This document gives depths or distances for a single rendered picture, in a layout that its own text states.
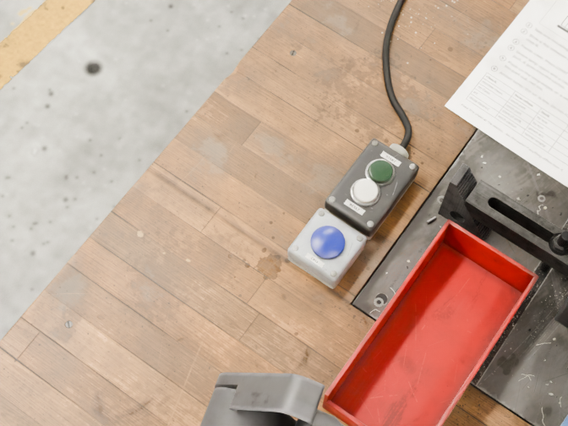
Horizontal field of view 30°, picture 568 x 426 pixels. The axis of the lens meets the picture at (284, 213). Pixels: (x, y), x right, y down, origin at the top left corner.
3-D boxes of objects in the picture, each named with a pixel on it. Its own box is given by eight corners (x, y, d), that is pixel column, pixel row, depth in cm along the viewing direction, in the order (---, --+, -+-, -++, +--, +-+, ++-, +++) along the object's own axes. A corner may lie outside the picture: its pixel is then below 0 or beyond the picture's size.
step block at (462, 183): (437, 213, 128) (450, 181, 119) (450, 195, 129) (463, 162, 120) (483, 242, 126) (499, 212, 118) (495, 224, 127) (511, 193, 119)
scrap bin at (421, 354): (321, 406, 118) (324, 393, 112) (440, 237, 126) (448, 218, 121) (412, 470, 115) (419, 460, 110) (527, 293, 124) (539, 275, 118)
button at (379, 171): (362, 179, 127) (363, 172, 125) (375, 162, 128) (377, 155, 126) (382, 193, 127) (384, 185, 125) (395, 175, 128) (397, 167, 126)
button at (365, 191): (347, 199, 126) (348, 192, 124) (361, 182, 127) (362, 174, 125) (368, 212, 125) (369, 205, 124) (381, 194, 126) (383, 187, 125)
